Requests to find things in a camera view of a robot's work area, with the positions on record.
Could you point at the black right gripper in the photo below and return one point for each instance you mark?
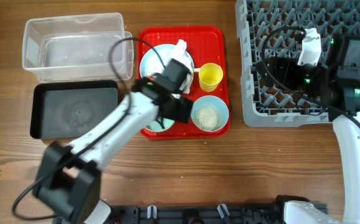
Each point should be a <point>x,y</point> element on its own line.
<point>286,65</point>

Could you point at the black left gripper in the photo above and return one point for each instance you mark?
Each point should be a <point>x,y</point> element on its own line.
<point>179,109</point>

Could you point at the pile of rice grains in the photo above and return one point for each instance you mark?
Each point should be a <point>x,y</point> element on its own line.
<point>207,118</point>

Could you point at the light blue bowl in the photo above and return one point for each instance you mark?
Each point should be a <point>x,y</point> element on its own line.
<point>216,103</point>

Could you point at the yellow plastic cup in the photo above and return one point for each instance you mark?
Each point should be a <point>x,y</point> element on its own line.
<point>210,75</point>

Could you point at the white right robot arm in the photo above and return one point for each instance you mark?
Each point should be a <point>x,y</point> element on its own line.
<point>335,86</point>

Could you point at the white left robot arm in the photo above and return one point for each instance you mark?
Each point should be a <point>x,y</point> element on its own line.
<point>69,177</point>

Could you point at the grey dishwasher rack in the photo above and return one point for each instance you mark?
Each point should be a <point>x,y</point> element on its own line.
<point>269,106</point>

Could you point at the black waste tray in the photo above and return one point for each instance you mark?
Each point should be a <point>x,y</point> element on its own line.
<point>71,109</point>

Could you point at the mint green bowl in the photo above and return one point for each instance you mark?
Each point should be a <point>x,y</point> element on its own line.
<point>158,126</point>

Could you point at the light blue plate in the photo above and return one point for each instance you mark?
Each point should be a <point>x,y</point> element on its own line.
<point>151,64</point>

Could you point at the crumpled white napkin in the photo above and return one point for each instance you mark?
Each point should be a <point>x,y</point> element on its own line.
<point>183,57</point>

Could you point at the red serving tray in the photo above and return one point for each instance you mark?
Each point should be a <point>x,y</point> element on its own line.
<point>205,44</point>

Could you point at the clear plastic bin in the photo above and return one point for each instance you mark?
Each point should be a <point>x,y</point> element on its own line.
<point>77,48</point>

